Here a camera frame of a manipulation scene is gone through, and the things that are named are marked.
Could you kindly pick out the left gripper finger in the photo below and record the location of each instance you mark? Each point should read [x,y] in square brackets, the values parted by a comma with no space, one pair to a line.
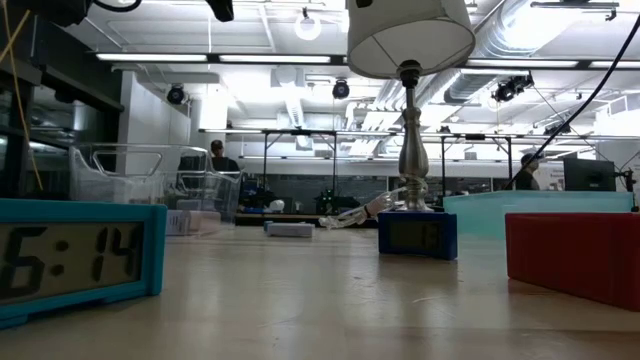
[221,9]

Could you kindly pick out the pink charger block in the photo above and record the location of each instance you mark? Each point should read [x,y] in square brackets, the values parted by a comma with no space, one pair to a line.
[206,220]

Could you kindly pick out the teal digital clock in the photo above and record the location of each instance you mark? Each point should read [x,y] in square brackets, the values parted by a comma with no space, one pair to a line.
[75,212]
[267,226]

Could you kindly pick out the blue digital clock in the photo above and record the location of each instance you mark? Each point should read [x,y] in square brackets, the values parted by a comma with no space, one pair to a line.
[417,235]

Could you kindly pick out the red digital clock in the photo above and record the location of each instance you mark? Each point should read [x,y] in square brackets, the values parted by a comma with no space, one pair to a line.
[575,260]

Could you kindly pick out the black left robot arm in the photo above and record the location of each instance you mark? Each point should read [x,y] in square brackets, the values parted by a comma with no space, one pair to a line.
[50,10]

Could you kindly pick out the black office chair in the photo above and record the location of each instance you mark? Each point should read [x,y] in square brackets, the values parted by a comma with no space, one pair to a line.
[192,164]

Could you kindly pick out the long ceiling light bar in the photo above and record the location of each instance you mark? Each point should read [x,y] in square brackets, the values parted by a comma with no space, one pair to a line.
[150,57]
[275,58]
[520,63]

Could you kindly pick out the round ceiling lamp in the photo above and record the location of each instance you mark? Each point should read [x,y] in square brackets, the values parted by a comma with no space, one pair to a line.
[307,27]

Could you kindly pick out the person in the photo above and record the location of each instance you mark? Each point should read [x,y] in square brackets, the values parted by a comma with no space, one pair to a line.
[527,175]
[221,159]

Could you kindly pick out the white shade silver table lamp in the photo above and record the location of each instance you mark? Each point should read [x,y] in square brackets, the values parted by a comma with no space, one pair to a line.
[410,30]

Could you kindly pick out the white round object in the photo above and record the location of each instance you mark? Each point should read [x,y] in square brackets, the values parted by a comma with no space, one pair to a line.
[276,205]

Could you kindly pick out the clear plastic bin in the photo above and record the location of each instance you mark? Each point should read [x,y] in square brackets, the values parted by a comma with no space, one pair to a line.
[115,185]

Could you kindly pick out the dark workbench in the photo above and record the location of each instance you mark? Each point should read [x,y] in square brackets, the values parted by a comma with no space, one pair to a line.
[305,218]

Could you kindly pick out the pale blue charger block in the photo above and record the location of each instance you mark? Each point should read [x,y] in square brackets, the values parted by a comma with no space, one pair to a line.
[292,230]

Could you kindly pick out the black ceiling spotlight cluster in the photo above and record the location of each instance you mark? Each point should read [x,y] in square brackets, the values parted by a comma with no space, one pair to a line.
[510,89]

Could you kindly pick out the translucent teal tray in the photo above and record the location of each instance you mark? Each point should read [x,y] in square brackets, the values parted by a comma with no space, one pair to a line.
[475,215]

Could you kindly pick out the dark computer monitor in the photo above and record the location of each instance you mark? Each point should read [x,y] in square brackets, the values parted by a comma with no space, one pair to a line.
[590,175]

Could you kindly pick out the black monitor stand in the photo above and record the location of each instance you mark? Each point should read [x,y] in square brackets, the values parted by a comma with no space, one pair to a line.
[631,192]

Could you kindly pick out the black metal rig frame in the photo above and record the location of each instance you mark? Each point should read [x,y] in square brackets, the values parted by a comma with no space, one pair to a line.
[475,136]
[300,132]

